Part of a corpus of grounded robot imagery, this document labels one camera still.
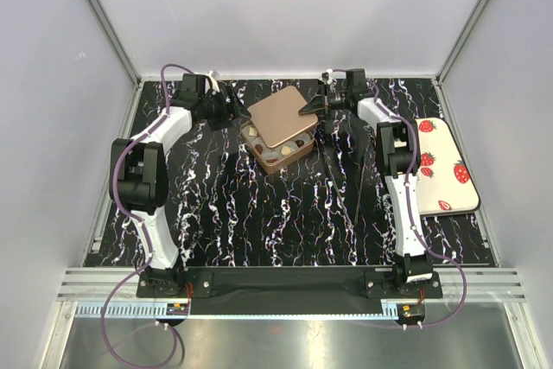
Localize white cable duct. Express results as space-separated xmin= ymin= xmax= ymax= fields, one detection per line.
xmin=75 ymin=302 xmax=189 ymax=319

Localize brown tin box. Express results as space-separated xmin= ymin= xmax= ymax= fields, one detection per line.
xmin=240 ymin=122 xmax=315 ymax=175

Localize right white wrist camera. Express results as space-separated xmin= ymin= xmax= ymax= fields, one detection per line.
xmin=317 ymin=68 xmax=336 ymax=88

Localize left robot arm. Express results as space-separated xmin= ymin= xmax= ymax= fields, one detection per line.
xmin=109 ymin=71 xmax=251 ymax=296

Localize brown tin lid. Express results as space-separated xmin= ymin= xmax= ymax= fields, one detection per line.
xmin=248 ymin=86 xmax=318 ymax=149

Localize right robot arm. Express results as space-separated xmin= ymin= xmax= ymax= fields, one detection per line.
xmin=298 ymin=68 xmax=433 ymax=297

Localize silver metal tongs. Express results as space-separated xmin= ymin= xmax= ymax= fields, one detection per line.
xmin=321 ymin=143 xmax=365 ymax=229

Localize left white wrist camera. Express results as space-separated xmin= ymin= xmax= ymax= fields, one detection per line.
xmin=206 ymin=70 xmax=220 ymax=95

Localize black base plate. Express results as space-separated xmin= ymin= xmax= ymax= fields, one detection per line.
xmin=137 ymin=266 xmax=443 ymax=318

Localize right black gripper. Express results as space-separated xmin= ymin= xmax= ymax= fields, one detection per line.
xmin=298 ymin=85 xmax=351 ymax=122

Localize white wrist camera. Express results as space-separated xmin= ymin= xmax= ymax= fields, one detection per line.
xmin=317 ymin=68 xmax=336 ymax=88
xmin=206 ymin=70 xmax=220 ymax=95

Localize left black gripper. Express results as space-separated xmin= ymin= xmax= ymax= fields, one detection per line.
xmin=199 ymin=85 xmax=251 ymax=131

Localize strawberry pattern tray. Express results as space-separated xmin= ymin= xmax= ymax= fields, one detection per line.
xmin=416 ymin=118 xmax=480 ymax=217

